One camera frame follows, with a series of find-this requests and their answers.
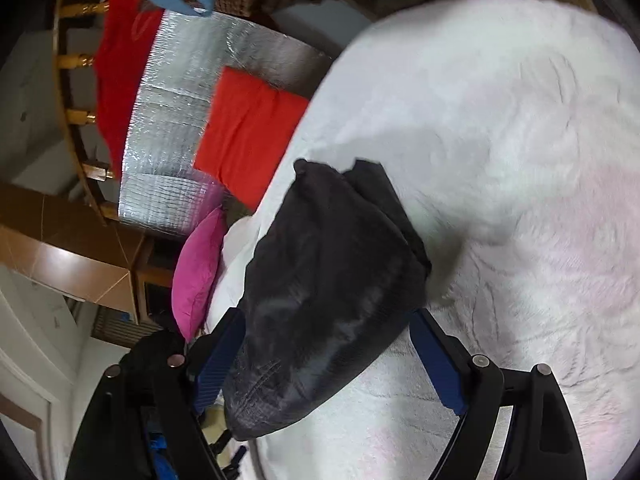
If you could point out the wooden headboard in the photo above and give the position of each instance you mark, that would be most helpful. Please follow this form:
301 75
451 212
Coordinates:
75 110

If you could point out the blue object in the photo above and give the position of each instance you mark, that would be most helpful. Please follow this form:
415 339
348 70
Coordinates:
162 452

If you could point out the red cloth on headboard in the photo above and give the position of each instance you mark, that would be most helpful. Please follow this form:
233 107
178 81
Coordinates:
120 75

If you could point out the white fluffy blanket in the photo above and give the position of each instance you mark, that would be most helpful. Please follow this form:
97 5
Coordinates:
500 160

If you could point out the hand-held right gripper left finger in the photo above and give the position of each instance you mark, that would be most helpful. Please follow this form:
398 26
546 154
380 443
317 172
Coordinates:
220 360

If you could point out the dark navy jacket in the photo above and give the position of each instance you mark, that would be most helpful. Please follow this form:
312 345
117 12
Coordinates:
325 285

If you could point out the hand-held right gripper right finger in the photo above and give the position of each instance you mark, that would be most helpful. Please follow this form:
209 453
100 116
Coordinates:
440 365

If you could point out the folded red cloth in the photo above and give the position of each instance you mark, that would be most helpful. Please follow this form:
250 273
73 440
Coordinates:
247 140

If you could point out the pink pillow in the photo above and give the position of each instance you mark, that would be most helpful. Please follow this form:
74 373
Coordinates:
197 270

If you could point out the wooden cabinet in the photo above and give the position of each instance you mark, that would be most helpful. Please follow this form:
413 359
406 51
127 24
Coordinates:
65 260

